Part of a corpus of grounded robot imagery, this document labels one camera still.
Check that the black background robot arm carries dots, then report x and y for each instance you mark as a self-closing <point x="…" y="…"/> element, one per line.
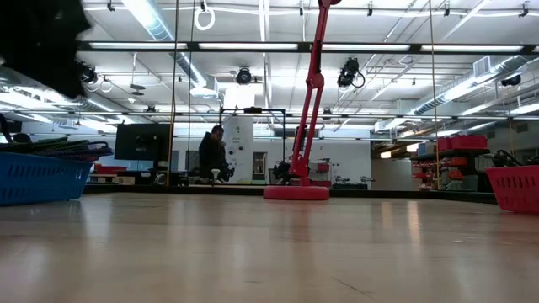
<point x="281" y="172"/>
<point x="227" y="173"/>

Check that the black ceiling camera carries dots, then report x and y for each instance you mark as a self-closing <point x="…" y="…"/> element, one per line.
<point x="243" y="77"/>
<point x="510" y="80"/>
<point x="90" y="75"/>
<point x="348" y="72"/>

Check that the red storage bins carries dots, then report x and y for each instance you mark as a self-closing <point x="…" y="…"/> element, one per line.
<point x="467" y="142"/>

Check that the person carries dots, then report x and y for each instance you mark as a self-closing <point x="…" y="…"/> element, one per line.
<point x="210" y="153"/>

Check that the black monitor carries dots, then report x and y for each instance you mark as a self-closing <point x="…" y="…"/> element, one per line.
<point x="143" y="141"/>

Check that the black aluminium table frame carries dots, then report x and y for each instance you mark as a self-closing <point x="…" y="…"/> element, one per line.
<point x="189" y="189"/>

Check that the storage shelf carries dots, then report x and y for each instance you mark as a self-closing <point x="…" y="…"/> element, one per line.
<point x="455" y="152"/>

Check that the red tray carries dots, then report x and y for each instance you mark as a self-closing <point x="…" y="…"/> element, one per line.
<point x="110" y="169"/>

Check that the black station frame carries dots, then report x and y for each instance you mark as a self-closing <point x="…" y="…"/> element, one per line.
<point x="252" y="110"/>

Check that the blue plastic basket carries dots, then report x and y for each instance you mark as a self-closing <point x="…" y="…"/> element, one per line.
<point x="42" y="181"/>

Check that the red plastic basket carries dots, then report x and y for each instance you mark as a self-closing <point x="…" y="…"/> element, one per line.
<point x="513" y="189"/>

